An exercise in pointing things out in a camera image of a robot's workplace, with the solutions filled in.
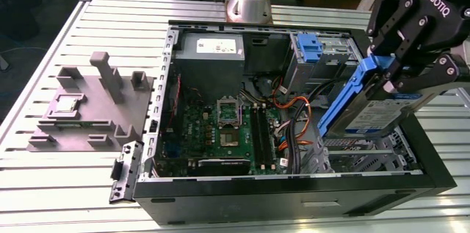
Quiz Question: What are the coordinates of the silver CPU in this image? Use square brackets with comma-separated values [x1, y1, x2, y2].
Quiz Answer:
[53, 96, 80, 113]

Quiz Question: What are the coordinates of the green motherboard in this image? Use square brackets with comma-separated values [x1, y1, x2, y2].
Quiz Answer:
[153, 86, 290, 177]

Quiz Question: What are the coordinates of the thin red wire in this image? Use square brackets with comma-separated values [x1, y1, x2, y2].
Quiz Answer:
[165, 74, 183, 132]

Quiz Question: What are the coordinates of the metal locking lever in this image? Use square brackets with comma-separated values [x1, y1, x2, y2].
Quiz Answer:
[238, 97, 246, 129]

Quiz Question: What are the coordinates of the orange wire bundle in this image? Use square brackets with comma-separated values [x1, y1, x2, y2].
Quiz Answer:
[271, 75, 314, 151]

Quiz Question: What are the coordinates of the CPU socket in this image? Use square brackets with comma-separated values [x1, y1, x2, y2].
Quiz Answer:
[218, 128, 246, 149]

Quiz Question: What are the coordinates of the black PC case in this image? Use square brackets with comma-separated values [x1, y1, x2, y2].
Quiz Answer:
[131, 19, 458, 225]

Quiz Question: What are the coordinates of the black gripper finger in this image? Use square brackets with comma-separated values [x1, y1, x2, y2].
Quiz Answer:
[364, 0, 415, 52]
[380, 17, 470, 95]

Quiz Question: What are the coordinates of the metal disk bay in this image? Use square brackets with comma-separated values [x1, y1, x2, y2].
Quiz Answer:
[301, 133, 419, 175]

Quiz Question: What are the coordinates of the metal optical drive cage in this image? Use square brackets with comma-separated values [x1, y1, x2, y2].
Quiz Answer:
[283, 32, 368, 99]

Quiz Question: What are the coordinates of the grey case side bracket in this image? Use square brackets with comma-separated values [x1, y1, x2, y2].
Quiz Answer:
[108, 140, 146, 205]

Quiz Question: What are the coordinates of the grey parts rack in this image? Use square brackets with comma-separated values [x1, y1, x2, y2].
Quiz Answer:
[25, 51, 157, 153]

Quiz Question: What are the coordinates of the metal socket cover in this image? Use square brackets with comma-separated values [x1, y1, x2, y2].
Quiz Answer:
[215, 96, 243, 129]

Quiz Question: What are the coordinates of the blue drive latch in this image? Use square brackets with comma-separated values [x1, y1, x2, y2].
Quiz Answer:
[297, 34, 323, 63]

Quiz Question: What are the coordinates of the hard disk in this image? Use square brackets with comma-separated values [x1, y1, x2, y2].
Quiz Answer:
[317, 53, 438, 139]

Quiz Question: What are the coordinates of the black cable bundle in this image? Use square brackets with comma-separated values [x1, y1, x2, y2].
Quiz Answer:
[286, 75, 352, 175]

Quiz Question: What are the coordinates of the grey power supply unit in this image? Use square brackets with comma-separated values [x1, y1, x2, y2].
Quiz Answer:
[171, 33, 246, 103]

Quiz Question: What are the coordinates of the black RAM slot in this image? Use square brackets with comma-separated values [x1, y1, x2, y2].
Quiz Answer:
[250, 102, 267, 171]
[261, 102, 277, 170]

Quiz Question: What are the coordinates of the black office chair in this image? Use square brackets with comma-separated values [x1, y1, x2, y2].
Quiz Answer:
[0, 0, 41, 41]

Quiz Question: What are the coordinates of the green RAM stick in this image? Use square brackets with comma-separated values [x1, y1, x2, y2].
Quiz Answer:
[54, 122, 94, 129]

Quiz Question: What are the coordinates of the black graphics card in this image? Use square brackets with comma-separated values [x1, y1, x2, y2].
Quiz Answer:
[195, 158, 253, 177]

